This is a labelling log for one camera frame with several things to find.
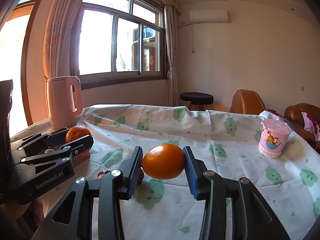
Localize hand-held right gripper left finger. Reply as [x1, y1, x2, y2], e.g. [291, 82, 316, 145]
[31, 145, 143, 240]

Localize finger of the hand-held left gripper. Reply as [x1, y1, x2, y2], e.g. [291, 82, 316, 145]
[7, 134, 94, 198]
[10, 128, 70, 157]

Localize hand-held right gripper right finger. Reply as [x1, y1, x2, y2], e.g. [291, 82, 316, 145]
[182, 145, 290, 240]

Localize wrinkled mandarin orange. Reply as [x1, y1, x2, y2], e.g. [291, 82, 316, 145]
[65, 125, 92, 144]

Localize smooth orange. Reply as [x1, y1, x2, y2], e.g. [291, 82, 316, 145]
[142, 144, 186, 180]

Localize pink electric kettle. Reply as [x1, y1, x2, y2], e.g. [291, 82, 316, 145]
[47, 75, 83, 130]

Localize white cloud print tablecloth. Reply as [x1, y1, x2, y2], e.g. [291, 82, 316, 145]
[10, 104, 320, 240]

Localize dark round stool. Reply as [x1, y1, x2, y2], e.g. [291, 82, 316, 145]
[180, 92, 214, 111]

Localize pink cartoon print cup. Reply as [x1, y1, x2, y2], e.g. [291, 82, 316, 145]
[258, 119, 292, 159]

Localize brown leather armchair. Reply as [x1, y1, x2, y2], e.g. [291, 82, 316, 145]
[229, 89, 267, 114]

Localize sliding glass window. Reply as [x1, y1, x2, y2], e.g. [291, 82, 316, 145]
[71, 0, 170, 90]

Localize dark red cloth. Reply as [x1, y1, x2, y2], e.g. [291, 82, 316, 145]
[267, 109, 285, 119]

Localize peach patterned curtain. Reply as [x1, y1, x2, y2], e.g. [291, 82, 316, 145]
[42, 0, 93, 79]

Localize brown leather sofa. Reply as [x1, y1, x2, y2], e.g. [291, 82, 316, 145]
[284, 103, 320, 154]

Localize narrow beige curtain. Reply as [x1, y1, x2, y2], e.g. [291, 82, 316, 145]
[164, 5, 178, 107]

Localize pink floral cloth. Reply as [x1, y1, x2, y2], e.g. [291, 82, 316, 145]
[301, 112, 320, 142]

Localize white air conditioner hose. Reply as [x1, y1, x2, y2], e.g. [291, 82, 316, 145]
[191, 23, 197, 54]

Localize white wall air conditioner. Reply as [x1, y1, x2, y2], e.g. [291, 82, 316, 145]
[189, 9, 230, 24]

